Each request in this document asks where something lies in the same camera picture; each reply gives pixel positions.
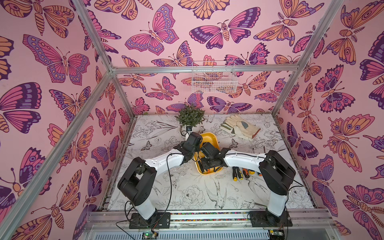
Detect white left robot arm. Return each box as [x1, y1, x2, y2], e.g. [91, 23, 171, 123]
[117, 132, 203, 224]

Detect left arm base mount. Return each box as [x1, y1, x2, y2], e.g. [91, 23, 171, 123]
[129, 212, 171, 230]

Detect white slotted cable duct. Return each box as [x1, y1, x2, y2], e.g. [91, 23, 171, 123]
[89, 230, 271, 240]

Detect green leafy plant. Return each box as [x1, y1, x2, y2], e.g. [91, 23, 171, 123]
[176, 106, 205, 127]

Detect black yellow Deli screwdriver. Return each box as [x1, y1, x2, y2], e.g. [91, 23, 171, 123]
[232, 167, 238, 182]

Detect white wire basket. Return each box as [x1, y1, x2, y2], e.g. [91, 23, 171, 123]
[191, 65, 238, 94]

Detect white plastic plant pot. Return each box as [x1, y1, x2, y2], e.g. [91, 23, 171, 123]
[181, 125, 193, 137]

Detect cream green work glove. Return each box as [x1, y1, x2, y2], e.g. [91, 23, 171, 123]
[220, 122, 250, 140]

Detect aluminium frame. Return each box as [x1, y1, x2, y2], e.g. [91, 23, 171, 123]
[0, 0, 346, 240]

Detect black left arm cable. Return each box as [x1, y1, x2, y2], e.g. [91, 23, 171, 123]
[115, 152, 187, 240]

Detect yellow plastic storage tray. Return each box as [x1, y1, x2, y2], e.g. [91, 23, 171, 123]
[193, 133, 223, 176]

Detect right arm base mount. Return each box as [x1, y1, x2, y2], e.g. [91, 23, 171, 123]
[247, 210, 293, 228]

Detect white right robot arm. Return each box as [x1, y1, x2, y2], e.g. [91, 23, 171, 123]
[199, 143, 296, 217]

